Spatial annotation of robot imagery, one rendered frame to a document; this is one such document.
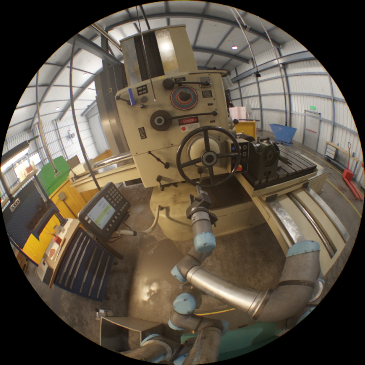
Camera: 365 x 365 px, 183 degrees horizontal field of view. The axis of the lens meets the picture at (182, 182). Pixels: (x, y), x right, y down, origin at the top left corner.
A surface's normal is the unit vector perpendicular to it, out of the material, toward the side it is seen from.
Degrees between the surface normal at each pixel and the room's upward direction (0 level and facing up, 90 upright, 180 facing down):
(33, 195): 90
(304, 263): 26
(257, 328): 0
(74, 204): 90
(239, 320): 0
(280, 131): 90
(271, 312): 33
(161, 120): 90
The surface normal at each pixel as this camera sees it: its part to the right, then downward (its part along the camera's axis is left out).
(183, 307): -0.33, -0.52
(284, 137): -0.84, 0.41
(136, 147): 0.04, 0.54
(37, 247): 0.98, -0.18
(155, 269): -0.18, -0.82
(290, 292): -0.62, -0.79
